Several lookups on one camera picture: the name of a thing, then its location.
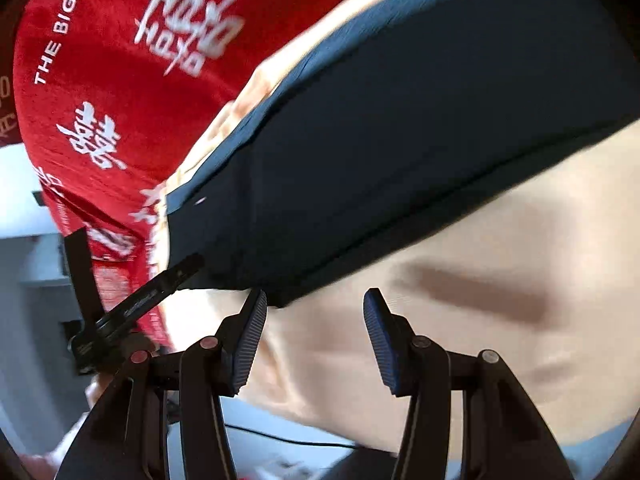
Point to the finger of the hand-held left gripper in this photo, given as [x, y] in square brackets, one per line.
[82, 275]
[175, 272]

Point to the red printed blanket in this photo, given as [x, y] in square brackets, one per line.
[125, 110]

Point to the peach patterned blanket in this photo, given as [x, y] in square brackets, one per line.
[450, 335]

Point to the dark pants with patterned waistband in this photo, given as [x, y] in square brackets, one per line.
[375, 135]

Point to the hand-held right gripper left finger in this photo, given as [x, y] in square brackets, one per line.
[250, 340]

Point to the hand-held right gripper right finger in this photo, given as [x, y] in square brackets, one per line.
[380, 340]

